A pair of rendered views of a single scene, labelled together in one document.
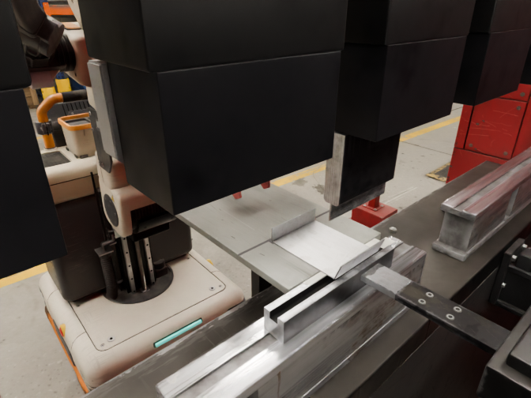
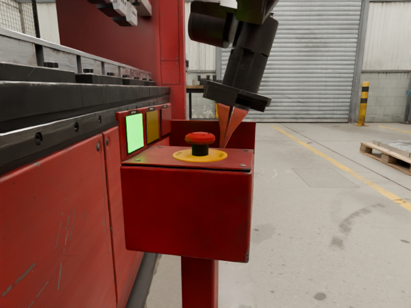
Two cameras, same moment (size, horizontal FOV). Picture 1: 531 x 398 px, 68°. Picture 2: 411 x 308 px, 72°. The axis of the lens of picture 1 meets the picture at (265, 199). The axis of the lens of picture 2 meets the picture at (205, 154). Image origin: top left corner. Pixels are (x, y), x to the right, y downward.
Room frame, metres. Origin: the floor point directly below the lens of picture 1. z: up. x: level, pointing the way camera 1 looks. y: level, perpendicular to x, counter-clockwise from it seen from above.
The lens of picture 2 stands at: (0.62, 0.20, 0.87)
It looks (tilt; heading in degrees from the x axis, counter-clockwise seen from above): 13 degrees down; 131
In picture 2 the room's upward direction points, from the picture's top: straight up
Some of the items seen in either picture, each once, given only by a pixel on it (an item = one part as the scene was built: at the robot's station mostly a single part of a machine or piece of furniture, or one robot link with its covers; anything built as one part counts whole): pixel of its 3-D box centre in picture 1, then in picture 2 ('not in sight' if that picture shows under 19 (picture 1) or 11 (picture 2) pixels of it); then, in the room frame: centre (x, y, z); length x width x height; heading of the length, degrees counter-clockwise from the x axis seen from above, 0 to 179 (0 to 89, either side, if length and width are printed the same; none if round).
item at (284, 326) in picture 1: (335, 284); not in sight; (0.37, -0.08, 0.99); 0.20 x 0.03 x 0.03; 132
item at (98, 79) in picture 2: not in sight; (101, 80); (-0.23, 0.68, 0.89); 0.30 x 0.05 x 0.03; 132
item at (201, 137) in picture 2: not in sight; (200, 146); (0.38, 0.47, 0.79); 0.04 x 0.04 x 0.04
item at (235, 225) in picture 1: (269, 222); not in sight; (0.50, -0.01, 1.00); 0.26 x 0.18 x 0.01; 42
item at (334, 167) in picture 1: (363, 167); not in sight; (0.39, -0.10, 1.13); 0.10 x 0.02 x 0.10; 132
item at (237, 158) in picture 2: not in sight; (200, 167); (0.34, 0.51, 0.75); 0.20 x 0.16 x 0.18; 120
